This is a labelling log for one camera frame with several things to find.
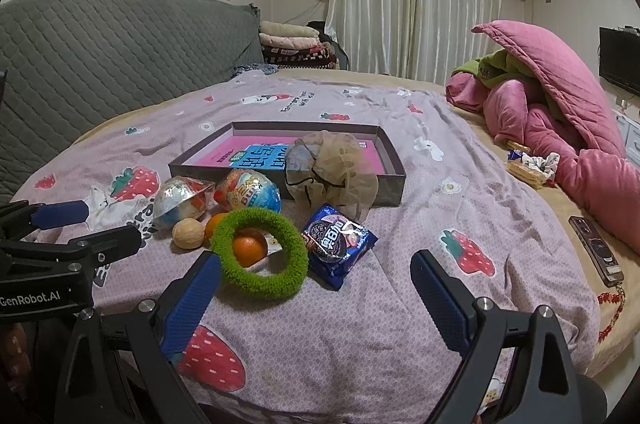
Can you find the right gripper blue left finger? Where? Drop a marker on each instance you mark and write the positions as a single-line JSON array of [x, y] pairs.
[[158, 338]]

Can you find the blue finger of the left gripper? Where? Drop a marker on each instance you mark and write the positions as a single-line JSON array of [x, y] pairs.
[[19, 219]]

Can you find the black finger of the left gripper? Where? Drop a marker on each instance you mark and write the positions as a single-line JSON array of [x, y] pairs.
[[103, 248]]

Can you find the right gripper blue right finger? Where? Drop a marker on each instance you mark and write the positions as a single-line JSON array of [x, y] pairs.
[[541, 385]]

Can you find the walnut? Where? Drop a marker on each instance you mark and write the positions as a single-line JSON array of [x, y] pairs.
[[188, 234]]

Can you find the silver foil surprise egg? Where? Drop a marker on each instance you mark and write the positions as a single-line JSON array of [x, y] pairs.
[[180, 198]]

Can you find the orange mandarin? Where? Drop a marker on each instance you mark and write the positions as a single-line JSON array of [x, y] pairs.
[[249, 246], [211, 226]]

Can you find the red blue surprise egg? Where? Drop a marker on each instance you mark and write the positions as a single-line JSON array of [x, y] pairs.
[[247, 188]]

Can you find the blue oreo cookie packet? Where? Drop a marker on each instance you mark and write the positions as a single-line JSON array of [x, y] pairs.
[[335, 243]]

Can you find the beige mesh drawstring pouch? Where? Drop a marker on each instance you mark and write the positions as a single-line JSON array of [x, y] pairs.
[[330, 168]]

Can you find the smartphone with case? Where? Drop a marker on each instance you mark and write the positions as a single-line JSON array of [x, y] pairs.
[[601, 255]]

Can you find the grey quilted headboard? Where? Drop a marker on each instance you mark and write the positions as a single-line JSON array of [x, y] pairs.
[[69, 65]]

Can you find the wafer snack packet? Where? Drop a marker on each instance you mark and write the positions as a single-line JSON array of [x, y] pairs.
[[523, 167]]

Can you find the grey shallow box tray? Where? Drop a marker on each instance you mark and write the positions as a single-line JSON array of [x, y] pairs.
[[377, 147]]

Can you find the white patterned scrunchie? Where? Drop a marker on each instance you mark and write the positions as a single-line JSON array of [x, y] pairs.
[[544, 166]]

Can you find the pink blue book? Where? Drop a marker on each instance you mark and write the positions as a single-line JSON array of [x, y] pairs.
[[261, 153]]

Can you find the pink quilted blanket pile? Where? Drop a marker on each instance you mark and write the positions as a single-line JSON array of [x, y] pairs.
[[565, 111]]

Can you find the folded blankets stack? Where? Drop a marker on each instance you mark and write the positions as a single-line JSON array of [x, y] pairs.
[[295, 46]]

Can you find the green blanket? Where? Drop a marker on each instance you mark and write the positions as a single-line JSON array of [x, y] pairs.
[[495, 68]]

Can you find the black wall television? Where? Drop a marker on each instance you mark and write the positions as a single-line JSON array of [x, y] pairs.
[[619, 57]]

